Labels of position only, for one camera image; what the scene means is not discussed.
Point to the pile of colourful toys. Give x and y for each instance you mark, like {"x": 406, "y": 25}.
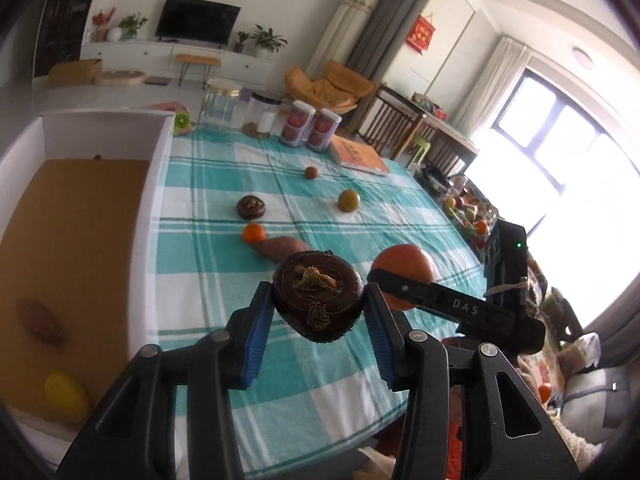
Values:
{"x": 467, "y": 207}

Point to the round white vase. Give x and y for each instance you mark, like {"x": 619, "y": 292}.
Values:
{"x": 114, "y": 34}

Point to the reddish brown sweet potato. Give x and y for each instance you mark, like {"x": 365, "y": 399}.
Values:
{"x": 282, "y": 249}
{"x": 40, "y": 321}

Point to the orange lounge chair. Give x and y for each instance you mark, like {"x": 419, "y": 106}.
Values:
{"x": 340, "y": 80}

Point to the kiwi slice toy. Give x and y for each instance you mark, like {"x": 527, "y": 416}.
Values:
{"x": 182, "y": 121}

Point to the red wall hanging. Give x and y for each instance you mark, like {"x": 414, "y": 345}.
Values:
{"x": 420, "y": 34}

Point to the black television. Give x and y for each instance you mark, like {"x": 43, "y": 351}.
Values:
{"x": 197, "y": 22}

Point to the round ceiling lamp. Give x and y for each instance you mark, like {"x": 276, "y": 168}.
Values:
{"x": 583, "y": 58}

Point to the dark brown mangosteen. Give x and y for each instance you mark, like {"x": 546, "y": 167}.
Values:
{"x": 300, "y": 312}
{"x": 251, "y": 207}

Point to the brown cardboard box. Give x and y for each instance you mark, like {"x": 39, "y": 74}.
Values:
{"x": 75, "y": 72}

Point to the beige pet bed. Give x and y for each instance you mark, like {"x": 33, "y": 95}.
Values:
{"x": 120, "y": 78}

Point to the white curtain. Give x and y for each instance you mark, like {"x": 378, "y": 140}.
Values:
{"x": 495, "y": 80}

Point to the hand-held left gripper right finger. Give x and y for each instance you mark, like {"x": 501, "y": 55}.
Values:
{"x": 382, "y": 340}

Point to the wooden side table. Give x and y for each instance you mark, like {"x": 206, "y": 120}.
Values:
{"x": 450, "y": 135}

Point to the red flowers in vase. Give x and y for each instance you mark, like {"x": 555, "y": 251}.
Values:
{"x": 102, "y": 20}

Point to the clear jar black lid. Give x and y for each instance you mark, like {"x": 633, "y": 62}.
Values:
{"x": 262, "y": 116}

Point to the yellow-green round fruit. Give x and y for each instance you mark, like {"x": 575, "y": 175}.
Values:
{"x": 349, "y": 201}

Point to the green plastic stool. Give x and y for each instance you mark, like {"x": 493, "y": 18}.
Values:
{"x": 420, "y": 147}

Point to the large plant white pot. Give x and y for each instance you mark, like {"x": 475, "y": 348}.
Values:
{"x": 267, "y": 41}

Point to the glass jar gold lid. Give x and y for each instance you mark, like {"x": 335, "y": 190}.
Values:
{"x": 220, "y": 106}

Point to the white television cabinet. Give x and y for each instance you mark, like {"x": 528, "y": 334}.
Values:
{"x": 150, "y": 52}

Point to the wooden stool metal legs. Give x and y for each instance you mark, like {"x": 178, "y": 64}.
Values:
{"x": 198, "y": 59}

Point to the dark wooden chair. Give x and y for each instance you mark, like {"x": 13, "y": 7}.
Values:
{"x": 387, "y": 120}

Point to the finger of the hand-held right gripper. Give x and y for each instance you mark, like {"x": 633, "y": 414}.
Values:
{"x": 450, "y": 305}

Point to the red label can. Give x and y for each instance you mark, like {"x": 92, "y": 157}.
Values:
{"x": 322, "y": 131}
{"x": 296, "y": 124}

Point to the small orange tangerine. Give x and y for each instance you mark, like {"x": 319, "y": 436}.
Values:
{"x": 253, "y": 234}
{"x": 311, "y": 173}

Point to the small plant dark pot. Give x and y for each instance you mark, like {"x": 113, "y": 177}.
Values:
{"x": 241, "y": 42}

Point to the orange book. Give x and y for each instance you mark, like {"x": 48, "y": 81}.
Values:
{"x": 357, "y": 156}

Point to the dark glass cabinet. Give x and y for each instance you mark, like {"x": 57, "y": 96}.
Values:
{"x": 65, "y": 10}

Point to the white standing air conditioner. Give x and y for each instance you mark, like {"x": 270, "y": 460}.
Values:
{"x": 347, "y": 25}

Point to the grey curtain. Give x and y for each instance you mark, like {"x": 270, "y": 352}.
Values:
{"x": 390, "y": 15}

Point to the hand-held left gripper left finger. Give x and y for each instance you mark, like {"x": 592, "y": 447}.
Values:
{"x": 257, "y": 340}

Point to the small grey floor mat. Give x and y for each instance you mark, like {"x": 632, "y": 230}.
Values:
{"x": 158, "y": 80}

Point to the grey cushion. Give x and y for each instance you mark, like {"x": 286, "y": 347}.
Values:
{"x": 600, "y": 390}

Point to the large window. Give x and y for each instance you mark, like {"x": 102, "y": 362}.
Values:
{"x": 560, "y": 125}

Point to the yellow lemon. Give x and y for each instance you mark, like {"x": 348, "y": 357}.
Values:
{"x": 66, "y": 395}

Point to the pink flat item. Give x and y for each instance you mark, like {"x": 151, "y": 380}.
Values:
{"x": 167, "y": 106}

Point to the green leafy plant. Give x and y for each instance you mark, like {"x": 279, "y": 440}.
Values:
{"x": 132, "y": 25}

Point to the white cardboard box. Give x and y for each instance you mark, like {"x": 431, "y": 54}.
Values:
{"x": 150, "y": 240}

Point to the red apple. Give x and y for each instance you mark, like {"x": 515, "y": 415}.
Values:
{"x": 405, "y": 262}

